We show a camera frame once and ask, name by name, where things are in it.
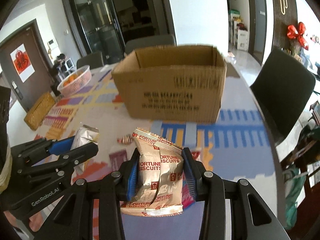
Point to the silver snack packet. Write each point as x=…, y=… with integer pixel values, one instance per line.
x=85, y=133

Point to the beige biscuit packet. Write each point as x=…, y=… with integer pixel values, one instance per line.
x=155, y=172

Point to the brown entrance door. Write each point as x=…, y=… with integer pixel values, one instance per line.
x=37, y=55

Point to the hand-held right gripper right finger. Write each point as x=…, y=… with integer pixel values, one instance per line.
x=189, y=177

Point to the red striped wrapped candy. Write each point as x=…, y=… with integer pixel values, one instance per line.
x=125, y=139

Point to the red foil bow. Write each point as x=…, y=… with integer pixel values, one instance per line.
x=297, y=33

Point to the orange fruit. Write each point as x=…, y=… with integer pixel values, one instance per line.
x=67, y=82
x=74, y=76

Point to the black chair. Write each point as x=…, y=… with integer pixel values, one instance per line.
x=282, y=92

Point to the brown room door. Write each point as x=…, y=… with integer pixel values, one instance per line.
x=258, y=17

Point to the woven tissue box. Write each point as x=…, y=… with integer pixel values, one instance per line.
x=40, y=111

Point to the gold wall ornament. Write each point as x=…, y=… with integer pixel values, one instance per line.
x=283, y=2

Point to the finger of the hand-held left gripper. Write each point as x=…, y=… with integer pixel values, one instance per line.
x=82, y=153
x=61, y=146

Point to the teal bag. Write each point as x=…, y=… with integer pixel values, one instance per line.
x=292, y=200

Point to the brown cardboard box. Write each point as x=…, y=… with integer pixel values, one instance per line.
x=172, y=90

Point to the grey chair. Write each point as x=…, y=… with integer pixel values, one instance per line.
x=150, y=42
x=91, y=59

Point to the red and white door poster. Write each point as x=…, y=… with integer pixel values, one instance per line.
x=22, y=62

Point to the door lock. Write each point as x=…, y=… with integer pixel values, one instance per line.
x=16, y=88

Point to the black glass door cabinet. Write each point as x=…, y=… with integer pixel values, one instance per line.
x=97, y=22

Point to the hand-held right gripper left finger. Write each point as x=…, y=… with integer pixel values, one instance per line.
x=132, y=177

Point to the white storage unit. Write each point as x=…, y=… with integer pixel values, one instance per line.
x=242, y=39

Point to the dark bag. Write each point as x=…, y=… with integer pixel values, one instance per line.
x=310, y=137

